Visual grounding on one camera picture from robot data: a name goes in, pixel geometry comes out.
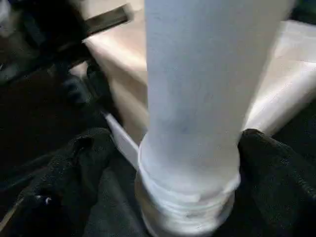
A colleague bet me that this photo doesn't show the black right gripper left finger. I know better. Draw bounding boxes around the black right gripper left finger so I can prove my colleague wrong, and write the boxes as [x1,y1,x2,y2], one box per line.
[0,127,115,237]

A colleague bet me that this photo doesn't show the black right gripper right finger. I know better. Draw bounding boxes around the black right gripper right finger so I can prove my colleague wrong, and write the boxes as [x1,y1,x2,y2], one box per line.
[237,127,316,237]

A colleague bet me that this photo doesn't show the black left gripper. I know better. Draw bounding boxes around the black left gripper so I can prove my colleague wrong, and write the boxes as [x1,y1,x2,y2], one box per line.
[0,0,114,104]

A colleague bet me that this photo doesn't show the white plastic table top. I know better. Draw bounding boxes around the white plastic table top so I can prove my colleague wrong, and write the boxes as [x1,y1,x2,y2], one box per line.
[82,19,316,237]

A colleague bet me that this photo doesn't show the white plastic table leg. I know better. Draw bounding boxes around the white plastic table leg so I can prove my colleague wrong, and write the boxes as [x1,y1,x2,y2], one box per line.
[138,0,292,205]

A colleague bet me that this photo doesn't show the black work mat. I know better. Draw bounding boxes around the black work mat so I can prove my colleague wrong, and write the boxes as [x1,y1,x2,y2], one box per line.
[0,71,316,237]

